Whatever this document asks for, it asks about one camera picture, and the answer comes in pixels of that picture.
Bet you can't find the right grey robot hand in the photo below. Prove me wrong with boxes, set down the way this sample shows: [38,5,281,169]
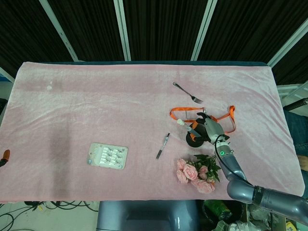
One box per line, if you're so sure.
[192,111,231,145]

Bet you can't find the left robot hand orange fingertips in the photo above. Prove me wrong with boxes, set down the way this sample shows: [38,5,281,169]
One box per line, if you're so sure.
[0,149,11,168]

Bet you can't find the clear test tube white cap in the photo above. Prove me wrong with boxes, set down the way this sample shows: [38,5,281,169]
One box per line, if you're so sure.
[176,118,202,138]

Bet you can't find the black metal mesh pen holder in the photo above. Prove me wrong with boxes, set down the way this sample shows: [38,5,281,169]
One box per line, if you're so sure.
[185,120,212,148]

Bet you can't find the silver metal fork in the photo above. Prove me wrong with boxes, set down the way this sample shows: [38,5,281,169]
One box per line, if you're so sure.
[172,82,204,104]

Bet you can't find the pink artificial rose bouquet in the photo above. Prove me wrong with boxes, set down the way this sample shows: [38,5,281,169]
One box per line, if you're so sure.
[177,154,222,194]

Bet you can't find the clear black gel pen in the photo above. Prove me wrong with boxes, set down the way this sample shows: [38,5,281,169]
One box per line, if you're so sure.
[155,132,171,160]

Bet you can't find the black bin with green bag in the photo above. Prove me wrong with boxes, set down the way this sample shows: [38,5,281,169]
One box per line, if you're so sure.
[203,199,244,222]

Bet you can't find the person leg in jeans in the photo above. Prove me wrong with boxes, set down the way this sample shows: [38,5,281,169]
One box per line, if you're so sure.
[285,112,308,172]

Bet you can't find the crumpled white plastic bag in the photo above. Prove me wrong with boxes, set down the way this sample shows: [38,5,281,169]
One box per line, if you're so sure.
[214,219,262,231]

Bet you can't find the blister pack of metal hooks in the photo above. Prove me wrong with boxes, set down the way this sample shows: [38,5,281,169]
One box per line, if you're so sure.
[86,142,129,170]

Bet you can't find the pink plush table cloth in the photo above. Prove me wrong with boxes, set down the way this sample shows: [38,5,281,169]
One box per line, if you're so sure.
[0,61,306,203]

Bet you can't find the grey blue robot torso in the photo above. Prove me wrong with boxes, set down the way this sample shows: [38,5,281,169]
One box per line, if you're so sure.
[95,200,200,231]

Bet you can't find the orange lanyard with badge holder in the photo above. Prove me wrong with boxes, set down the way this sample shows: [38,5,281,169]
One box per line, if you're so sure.
[169,105,237,135]

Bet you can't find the black floor cable bundle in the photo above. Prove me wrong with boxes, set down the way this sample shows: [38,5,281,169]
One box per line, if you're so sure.
[0,201,99,231]

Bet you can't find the white frame post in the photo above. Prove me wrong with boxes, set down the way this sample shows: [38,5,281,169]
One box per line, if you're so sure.
[113,0,132,61]
[191,0,218,61]
[267,16,308,69]
[39,0,79,62]

